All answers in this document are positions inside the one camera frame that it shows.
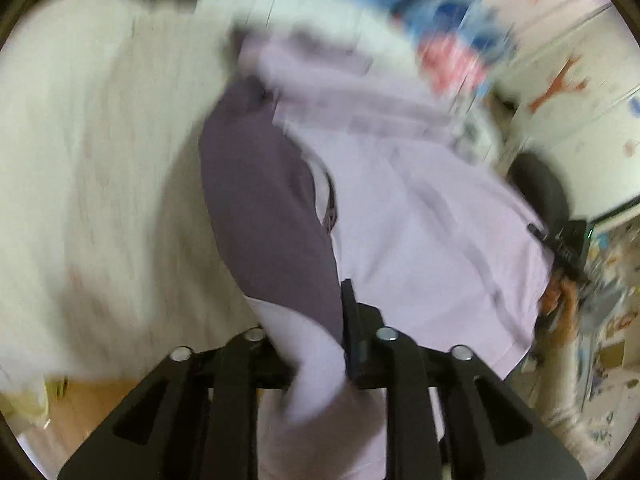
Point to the red white patterned cloth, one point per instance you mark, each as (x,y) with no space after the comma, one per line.
(451,66)

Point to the lilac and purple garment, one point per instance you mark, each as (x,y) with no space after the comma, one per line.
(318,168)

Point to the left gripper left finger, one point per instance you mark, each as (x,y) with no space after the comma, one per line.
(193,417)

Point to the person's right hand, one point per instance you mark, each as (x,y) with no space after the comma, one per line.
(560,297)

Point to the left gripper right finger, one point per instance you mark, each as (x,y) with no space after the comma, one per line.
(448,415)

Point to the cherry print bed sheet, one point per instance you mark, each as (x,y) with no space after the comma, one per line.
(108,260)

